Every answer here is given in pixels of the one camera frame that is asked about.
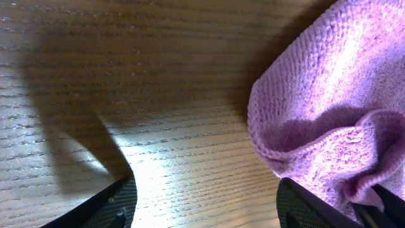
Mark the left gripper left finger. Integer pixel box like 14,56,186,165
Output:
42,174,137,228

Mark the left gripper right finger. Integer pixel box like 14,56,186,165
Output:
275,177,405,228

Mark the purple cloth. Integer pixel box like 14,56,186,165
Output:
247,1,404,220

